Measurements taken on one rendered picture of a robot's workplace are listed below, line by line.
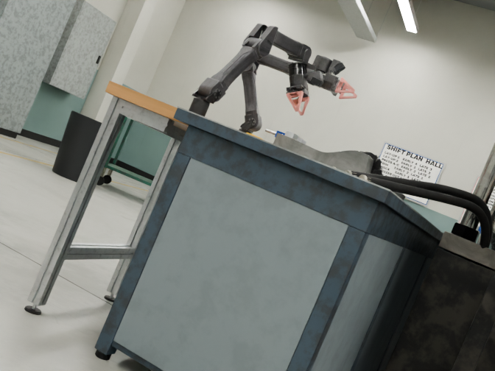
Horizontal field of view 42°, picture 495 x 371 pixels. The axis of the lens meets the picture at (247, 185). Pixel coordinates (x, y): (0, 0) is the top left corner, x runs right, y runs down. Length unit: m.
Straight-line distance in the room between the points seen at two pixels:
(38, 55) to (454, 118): 5.74
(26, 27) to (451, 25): 5.95
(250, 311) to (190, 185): 0.42
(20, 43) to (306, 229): 6.66
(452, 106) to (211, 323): 8.29
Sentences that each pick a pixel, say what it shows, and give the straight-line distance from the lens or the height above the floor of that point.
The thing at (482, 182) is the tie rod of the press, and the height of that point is 0.99.
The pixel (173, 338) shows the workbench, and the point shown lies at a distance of 1.96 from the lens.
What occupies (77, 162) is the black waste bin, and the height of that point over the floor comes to 0.19.
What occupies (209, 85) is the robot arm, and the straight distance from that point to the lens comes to 2.35.
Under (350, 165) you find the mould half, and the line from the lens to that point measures 2.42.
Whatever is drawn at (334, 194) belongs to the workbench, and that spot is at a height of 0.73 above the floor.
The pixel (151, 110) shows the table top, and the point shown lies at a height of 0.76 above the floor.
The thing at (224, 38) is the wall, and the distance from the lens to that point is 11.09.
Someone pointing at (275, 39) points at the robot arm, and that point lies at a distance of 2.51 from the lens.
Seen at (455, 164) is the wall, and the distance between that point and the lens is 9.75.
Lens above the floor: 0.68
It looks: 1 degrees down
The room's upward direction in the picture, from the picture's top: 23 degrees clockwise
